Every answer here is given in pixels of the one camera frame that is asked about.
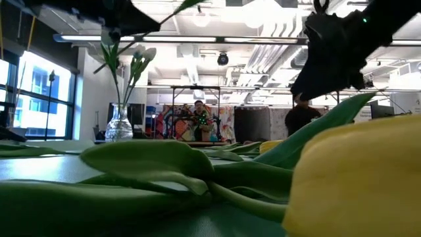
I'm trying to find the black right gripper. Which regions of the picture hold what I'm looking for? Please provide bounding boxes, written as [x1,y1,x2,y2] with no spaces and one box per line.
[291,11,395,101]

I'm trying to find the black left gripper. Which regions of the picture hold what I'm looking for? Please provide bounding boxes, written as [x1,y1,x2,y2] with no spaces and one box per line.
[70,0,161,45]

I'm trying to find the clear glass vase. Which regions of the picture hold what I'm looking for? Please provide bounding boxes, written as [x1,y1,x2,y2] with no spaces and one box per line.
[104,103,134,142]

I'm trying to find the person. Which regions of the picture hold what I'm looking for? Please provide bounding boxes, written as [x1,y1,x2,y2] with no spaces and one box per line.
[191,99,215,142]
[284,93,322,136]

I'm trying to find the white patterned cloth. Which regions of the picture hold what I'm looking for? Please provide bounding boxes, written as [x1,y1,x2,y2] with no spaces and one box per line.
[269,107,290,139]

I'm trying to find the round ceiling lamp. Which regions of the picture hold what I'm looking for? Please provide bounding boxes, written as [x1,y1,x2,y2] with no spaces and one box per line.
[191,10,211,28]

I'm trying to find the black computer monitor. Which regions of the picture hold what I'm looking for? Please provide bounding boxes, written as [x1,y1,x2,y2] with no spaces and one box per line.
[107,102,145,133]
[370,99,396,120]

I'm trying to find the dark cloth panel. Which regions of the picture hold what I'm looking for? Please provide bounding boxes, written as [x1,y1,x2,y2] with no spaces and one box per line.
[234,107,271,143]

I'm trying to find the black ceiling spotlight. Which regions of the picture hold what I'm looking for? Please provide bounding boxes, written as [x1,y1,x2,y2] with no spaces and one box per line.
[216,51,230,66]

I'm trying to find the black tripod stand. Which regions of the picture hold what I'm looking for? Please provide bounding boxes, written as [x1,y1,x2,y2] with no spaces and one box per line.
[44,68,56,136]

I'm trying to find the colourful patchwork quilt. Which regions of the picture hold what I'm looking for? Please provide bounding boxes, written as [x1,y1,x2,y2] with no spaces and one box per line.
[155,104,236,142]

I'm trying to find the large glass window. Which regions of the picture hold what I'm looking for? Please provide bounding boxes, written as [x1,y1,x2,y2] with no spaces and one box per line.
[0,50,76,140]

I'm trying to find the green table mat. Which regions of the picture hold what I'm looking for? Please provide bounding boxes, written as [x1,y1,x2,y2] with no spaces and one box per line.
[0,144,297,237]

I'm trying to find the long ceiling light rail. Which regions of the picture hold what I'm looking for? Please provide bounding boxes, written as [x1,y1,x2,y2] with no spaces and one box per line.
[391,39,421,46]
[53,34,309,45]

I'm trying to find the black metal frame stand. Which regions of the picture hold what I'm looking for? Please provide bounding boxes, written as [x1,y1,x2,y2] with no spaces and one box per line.
[170,84,222,141]

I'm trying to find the yellow cable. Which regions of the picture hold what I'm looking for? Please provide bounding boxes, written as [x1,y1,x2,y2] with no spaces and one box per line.
[28,14,36,52]

